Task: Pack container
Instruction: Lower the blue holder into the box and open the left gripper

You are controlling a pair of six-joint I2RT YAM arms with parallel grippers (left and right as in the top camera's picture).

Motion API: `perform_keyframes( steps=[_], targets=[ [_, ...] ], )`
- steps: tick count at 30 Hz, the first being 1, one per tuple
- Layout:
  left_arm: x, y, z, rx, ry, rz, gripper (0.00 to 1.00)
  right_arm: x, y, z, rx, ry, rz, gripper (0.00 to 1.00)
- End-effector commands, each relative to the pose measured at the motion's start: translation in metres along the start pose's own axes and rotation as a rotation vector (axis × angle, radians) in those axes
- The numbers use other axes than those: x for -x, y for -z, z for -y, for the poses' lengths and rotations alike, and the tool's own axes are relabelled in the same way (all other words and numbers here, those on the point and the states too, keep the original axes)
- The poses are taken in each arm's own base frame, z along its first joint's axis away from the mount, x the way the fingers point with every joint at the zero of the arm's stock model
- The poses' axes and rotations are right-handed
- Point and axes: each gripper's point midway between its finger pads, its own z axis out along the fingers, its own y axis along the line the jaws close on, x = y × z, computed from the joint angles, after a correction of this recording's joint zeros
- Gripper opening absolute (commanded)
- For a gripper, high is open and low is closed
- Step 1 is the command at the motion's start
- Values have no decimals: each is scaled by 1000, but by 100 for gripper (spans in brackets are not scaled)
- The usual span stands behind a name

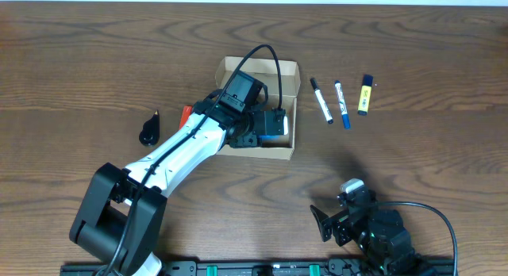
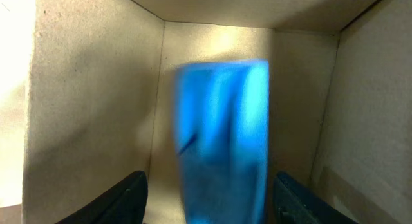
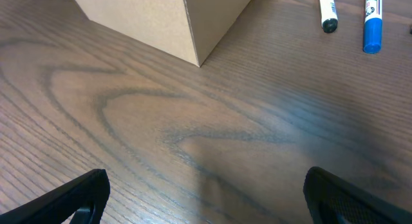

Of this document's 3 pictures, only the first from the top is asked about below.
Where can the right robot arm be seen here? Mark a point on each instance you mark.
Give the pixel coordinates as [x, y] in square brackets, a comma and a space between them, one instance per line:
[379, 233]

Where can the yellow highlighter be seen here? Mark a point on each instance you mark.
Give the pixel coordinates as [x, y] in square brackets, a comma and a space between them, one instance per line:
[365, 95]

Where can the blue whiteboard marker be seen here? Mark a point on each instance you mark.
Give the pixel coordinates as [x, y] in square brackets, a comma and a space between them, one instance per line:
[342, 105]

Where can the red stapler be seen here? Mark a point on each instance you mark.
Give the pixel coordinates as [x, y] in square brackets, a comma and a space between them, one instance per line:
[187, 111]

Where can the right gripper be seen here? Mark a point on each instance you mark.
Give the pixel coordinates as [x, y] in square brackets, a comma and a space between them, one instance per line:
[341, 224]

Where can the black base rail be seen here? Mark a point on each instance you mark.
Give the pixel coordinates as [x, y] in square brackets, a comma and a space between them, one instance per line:
[336, 266]

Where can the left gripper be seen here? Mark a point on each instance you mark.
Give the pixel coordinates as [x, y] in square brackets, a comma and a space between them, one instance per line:
[245, 140]

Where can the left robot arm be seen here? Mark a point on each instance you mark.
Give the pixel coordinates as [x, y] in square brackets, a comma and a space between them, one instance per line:
[121, 213]

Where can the black whiteboard marker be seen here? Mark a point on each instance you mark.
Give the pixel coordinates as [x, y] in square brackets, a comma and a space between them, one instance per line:
[320, 98]

